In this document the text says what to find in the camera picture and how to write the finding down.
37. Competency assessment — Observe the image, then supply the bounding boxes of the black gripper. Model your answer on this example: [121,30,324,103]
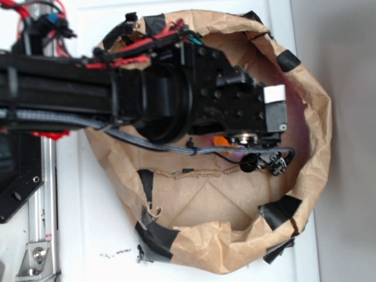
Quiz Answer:
[180,42,288,147]

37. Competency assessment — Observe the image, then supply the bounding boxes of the yellow rubber duck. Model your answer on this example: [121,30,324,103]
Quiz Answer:
[212,136,234,147]

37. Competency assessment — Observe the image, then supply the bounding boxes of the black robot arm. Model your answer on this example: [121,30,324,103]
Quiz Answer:
[1,42,287,146]

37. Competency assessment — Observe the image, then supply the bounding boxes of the brown paper bag tray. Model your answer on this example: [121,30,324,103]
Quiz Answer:
[85,10,332,274]

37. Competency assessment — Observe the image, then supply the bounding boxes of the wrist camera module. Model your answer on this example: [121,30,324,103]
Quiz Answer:
[240,152,293,176]

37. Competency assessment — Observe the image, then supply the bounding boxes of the red and black wire bundle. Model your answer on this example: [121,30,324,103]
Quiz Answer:
[0,0,203,71]

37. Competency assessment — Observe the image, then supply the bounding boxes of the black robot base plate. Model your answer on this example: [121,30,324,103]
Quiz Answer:
[1,132,43,224]

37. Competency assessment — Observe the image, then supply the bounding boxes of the grey braided cable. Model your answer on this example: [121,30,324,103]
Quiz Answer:
[0,109,296,170]

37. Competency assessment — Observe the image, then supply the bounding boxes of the aluminium extrusion rail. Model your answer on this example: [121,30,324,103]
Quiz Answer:
[28,137,61,281]

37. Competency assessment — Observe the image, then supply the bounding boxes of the metal corner bracket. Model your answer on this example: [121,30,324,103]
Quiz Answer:
[15,241,53,281]

